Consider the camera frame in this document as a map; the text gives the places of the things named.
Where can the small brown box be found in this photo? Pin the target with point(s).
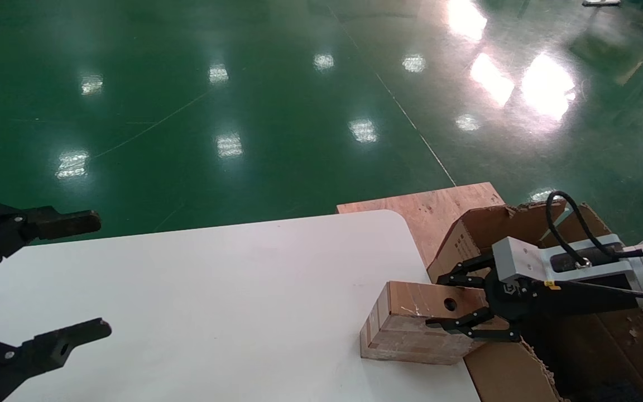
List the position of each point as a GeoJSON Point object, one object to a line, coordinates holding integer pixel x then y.
{"type": "Point", "coordinates": [405, 324]}

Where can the big open cardboard box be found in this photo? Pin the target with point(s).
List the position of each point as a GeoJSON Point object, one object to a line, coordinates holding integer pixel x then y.
{"type": "Point", "coordinates": [500, 374]}

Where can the wooden pallet board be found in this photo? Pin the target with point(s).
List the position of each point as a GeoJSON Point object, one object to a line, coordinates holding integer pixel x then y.
{"type": "Point", "coordinates": [433, 212]}

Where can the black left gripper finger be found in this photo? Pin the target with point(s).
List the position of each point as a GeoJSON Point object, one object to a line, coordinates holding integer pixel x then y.
{"type": "Point", "coordinates": [42, 349]}
{"type": "Point", "coordinates": [59, 223]}

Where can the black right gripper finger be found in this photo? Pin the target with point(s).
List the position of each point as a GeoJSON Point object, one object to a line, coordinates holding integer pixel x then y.
{"type": "Point", "coordinates": [464, 276]}
{"type": "Point", "coordinates": [466, 326]}

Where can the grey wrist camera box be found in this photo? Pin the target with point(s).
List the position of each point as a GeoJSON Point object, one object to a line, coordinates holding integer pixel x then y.
{"type": "Point", "coordinates": [514, 259]}

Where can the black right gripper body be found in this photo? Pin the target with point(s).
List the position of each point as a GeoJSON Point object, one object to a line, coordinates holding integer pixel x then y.
{"type": "Point", "coordinates": [556, 301]}

